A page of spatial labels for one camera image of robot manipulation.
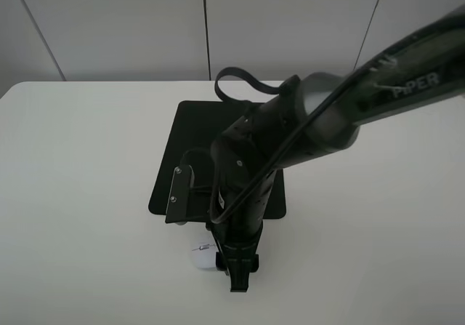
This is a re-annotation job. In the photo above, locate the white computer mouse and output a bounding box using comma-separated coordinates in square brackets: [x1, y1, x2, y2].
[191, 242, 218, 270]

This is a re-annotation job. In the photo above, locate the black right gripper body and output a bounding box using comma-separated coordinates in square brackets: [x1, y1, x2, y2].
[209, 164, 272, 263]

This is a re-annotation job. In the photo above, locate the black strap loop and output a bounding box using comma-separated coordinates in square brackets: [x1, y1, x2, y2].
[214, 66, 284, 104]

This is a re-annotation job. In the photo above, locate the black cable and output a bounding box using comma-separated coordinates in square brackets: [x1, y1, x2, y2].
[209, 63, 375, 225]

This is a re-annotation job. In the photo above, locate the black mouse pad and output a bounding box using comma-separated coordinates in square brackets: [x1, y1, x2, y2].
[147, 100, 288, 221]

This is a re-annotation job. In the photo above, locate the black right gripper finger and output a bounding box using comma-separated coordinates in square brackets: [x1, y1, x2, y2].
[221, 243, 259, 292]

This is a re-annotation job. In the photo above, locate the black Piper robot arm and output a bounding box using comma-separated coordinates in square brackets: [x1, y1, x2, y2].
[209, 7, 464, 292]

